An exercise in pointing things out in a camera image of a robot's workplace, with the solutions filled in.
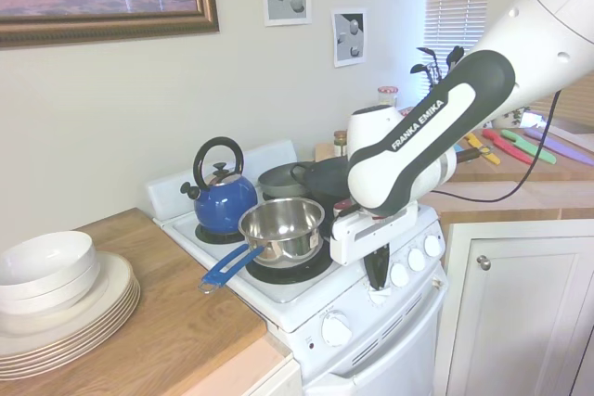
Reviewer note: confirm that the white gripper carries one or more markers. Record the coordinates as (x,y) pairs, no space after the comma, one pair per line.
(366,238)

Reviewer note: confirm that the white burner knob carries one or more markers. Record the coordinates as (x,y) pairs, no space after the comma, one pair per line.
(399,274)
(380,297)
(416,258)
(432,246)

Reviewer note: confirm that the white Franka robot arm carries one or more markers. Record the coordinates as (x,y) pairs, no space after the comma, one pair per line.
(417,159)

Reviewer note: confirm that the white electric stove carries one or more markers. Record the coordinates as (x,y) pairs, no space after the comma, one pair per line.
(297,296)

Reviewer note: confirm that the large white oven temperature knob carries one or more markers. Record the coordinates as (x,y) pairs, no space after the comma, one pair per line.
(335,328)

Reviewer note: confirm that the black electric burner coil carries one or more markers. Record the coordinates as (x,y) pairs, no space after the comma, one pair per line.
(218,237)
(297,273)

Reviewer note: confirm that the silver cabinet knob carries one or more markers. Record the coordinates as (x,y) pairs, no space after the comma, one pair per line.
(484,263)

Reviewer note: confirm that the white oven door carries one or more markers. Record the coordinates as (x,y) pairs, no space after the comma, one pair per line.
(408,368)

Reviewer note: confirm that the black wok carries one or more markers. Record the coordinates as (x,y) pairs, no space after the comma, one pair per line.
(325,180)

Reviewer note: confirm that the glass spice jar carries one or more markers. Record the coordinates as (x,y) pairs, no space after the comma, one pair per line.
(340,143)

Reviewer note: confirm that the white cabinet door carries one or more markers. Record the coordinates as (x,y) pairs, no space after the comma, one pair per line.
(524,312)

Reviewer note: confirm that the yellow knife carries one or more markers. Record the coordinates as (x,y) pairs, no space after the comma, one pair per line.
(485,151)

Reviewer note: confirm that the jar with red checked lid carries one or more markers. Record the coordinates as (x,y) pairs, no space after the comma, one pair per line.
(387,97)

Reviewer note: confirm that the red knife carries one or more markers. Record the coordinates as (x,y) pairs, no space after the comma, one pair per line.
(508,146)

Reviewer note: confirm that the green knife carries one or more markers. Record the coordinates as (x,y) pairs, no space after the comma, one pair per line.
(531,146)

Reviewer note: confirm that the white floral utensil crock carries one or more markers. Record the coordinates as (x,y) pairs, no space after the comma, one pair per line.
(515,117)

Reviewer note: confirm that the black kitchen utensil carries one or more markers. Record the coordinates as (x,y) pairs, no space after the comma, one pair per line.
(426,50)
(418,68)
(455,55)

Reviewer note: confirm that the purple knife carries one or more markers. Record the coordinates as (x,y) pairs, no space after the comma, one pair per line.
(564,144)

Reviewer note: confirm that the medium grey shapes paper print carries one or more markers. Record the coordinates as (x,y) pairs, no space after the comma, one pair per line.
(350,39)

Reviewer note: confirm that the white plate gold rim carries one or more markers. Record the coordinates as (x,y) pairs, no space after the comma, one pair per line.
(93,336)
(93,357)
(93,330)
(113,275)
(93,343)
(93,349)

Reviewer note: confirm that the white bowl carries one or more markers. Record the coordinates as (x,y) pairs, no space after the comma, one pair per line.
(46,259)
(69,291)

